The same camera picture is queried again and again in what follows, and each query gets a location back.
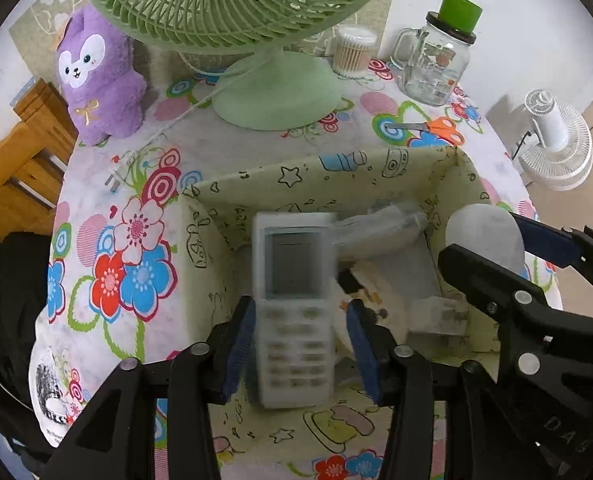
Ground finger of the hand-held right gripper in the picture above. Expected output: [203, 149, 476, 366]
[509, 212, 593, 308]
[437, 243, 552, 351]

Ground wooden chair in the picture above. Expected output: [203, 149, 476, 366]
[0, 80, 77, 243]

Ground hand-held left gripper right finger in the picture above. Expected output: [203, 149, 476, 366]
[345, 299, 540, 480]

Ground cotton swab container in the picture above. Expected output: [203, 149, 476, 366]
[331, 25, 380, 78]

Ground yellow patterned storage box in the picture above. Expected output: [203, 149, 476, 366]
[179, 145, 517, 478]

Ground white standing fan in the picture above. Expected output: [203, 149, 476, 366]
[519, 89, 593, 191]

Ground black clothing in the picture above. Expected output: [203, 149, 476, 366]
[0, 232, 72, 461]

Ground white cloth with black print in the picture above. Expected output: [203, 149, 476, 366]
[29, 345, 84, 448]

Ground clear plastic case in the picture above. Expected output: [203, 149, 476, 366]
[334, 200, 430, 261]

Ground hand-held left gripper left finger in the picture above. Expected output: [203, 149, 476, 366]
[51, 296, 257, 480]

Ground orange-handled scissors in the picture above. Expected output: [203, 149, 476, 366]
[391, 116, 465, 147]

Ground floral tablecloth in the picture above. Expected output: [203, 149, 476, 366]
[29, 57, 562, 480]

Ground blue patterned item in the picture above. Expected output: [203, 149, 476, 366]
[11, 77, 34, 106]

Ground black fan cable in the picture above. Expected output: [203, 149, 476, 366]
[511, 130, 533, 161]

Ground glass mug with green lid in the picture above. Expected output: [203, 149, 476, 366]
[391, 0, 483, 107]

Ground round bear coaster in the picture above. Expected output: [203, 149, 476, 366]
[337, 262, 412, 356]

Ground purple plush toy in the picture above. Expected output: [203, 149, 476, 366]
[56, 7, 147, 147]

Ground white remote control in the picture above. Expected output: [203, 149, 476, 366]
[246, 211, 338, 409]

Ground white charger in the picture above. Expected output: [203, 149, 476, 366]
[407, 296, 470, 348]

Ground white round puff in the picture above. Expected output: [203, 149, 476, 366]
[445, 203, 526, 273]

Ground white power cable with plug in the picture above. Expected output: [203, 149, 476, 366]
[107, 67, 257, 193]

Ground green desk fan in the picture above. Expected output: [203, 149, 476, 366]
[81, 0, 400, 131]

